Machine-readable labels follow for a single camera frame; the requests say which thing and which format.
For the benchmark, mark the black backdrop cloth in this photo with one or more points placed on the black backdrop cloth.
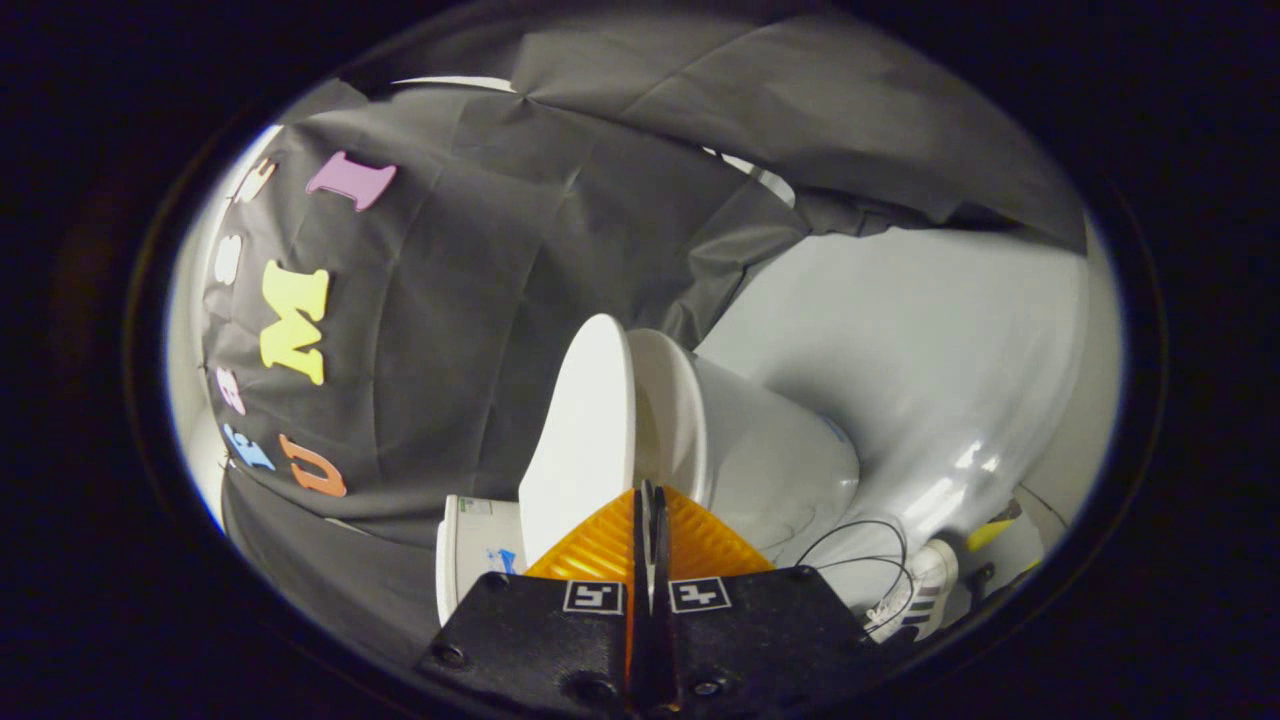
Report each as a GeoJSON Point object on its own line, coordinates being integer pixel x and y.
{"type": "Point", "coordinates": [450, 330]}

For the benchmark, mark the yellow object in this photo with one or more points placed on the yellow object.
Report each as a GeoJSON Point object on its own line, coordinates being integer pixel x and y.
{"type": "Point", "coordinates": [990, 535]}

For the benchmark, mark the white sneaker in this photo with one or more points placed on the white sneaker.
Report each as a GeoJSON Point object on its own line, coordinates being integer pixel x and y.
{"type": "Point", "coordinates": [925, 590]}

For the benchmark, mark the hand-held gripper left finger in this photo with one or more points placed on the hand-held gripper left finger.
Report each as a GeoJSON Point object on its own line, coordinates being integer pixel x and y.
{"type": "Point", "coordinates": [540, 640]}

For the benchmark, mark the white toilet lid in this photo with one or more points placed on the white toilet lid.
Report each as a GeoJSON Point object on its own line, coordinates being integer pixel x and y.
{"type": "Point", "coordinates": [580, 430]}

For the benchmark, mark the white toilet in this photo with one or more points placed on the white toilet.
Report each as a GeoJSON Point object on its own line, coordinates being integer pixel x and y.
{"type": "Point", "coordinates": [770, 460]}

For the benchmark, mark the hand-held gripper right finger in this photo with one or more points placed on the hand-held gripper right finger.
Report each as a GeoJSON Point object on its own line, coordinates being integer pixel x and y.
{"type": "Point", "coordinates": [760, 630]}

